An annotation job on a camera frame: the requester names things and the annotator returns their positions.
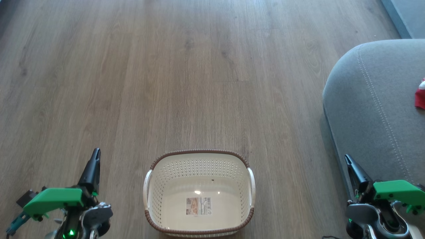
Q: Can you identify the teal left cable connector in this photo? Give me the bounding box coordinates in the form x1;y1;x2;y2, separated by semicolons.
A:
5;212;30;237

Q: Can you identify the green right camera mount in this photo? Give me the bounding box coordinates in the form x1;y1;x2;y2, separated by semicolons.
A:
373;180;425;215

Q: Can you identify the white plastic laundry basket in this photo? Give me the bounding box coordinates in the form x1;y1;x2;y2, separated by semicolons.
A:
143;149;256;238

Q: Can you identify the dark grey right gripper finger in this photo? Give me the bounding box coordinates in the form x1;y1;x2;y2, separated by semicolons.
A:
345;154;363;194
347;154;372;193

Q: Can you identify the paper label sticker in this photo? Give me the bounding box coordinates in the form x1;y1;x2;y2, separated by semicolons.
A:
186;197;213;216

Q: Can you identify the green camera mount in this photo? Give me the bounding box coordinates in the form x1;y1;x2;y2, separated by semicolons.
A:
373;180;425;215
23;188;84;222

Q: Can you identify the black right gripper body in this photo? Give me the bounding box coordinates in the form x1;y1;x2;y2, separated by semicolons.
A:
355;189;376;204

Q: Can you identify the black square left camera plate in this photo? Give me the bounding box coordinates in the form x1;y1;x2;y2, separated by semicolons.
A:
16;189;40;209

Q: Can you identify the grey fabric sofa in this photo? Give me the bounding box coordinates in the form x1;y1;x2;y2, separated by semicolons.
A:
322;39;425;233

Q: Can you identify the red and white sports jersey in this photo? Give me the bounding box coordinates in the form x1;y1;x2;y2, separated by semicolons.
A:
414;78;425;110

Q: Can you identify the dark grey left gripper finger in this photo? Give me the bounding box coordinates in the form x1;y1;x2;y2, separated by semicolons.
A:
78;148;97;195
89;148;101;196

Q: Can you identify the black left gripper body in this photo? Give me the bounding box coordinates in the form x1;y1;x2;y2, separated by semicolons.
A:
82;194;100;208

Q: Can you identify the green left camera mount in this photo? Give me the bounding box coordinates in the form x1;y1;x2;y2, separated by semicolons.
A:
23;188;84;222

